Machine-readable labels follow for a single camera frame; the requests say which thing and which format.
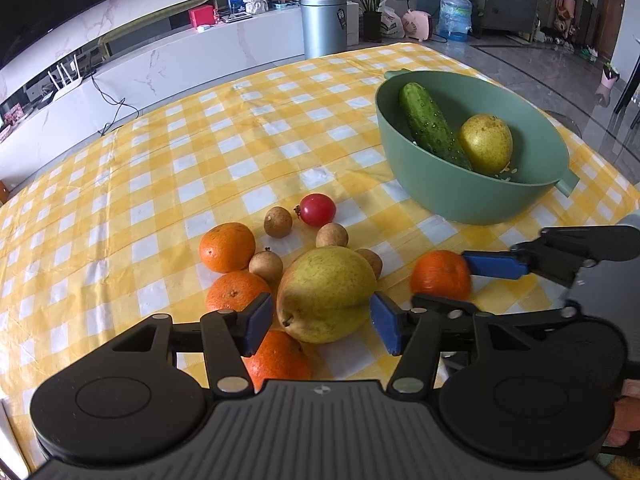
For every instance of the white router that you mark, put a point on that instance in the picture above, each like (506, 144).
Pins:
(65, 87)

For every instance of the green plastic bowl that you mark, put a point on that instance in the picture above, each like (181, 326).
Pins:
(450, 195)

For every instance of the brown longan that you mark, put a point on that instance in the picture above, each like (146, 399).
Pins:
(331, 235)
(277, 221)
(372, 259)
(265, 266)

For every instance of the white marble TV cabinet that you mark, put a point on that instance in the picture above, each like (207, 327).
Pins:
(200, 60)

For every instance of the potted long-leaf plant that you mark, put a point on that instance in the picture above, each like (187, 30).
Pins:
(370, 5)

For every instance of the silver trash can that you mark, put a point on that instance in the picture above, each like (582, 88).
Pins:
(322, 25)

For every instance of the blue water jug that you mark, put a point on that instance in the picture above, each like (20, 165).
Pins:
(455, 15)

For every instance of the white plastic bag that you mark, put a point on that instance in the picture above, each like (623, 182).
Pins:
(391, 22)

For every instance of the orange mandarin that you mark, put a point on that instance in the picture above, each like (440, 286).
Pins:
(232, 292)
(227, 247)
(440, 275)
(280, 360)

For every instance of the large green-yellow pear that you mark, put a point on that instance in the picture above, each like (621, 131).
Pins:
(325, 295)

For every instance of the red box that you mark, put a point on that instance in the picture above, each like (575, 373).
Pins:
(201, 16)

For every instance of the green cucumber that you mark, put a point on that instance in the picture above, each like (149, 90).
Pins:
(425, 115)

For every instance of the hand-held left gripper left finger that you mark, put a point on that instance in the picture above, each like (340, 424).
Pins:
(257, 322)

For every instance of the pink pig heater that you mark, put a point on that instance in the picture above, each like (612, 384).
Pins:
(417, 25)

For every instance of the yellow checked tablecloth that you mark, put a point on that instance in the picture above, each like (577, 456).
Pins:
(200, 160)

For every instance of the pink flower pot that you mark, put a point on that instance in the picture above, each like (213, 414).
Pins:
(607, 82)

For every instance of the red cherry tomato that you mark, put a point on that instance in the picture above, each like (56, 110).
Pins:
(316, 209)

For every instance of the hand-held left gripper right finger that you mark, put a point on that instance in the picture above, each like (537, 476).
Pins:
(385, 322)

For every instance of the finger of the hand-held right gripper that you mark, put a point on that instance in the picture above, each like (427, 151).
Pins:
(440, 306)
(495, 265)

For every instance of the white side box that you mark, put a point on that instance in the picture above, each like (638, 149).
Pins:
(353, 22)

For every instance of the person's right hand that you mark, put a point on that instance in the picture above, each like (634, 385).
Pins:
(627, 415)

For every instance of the small yellow pear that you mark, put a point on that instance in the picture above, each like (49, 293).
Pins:
(485, 142)

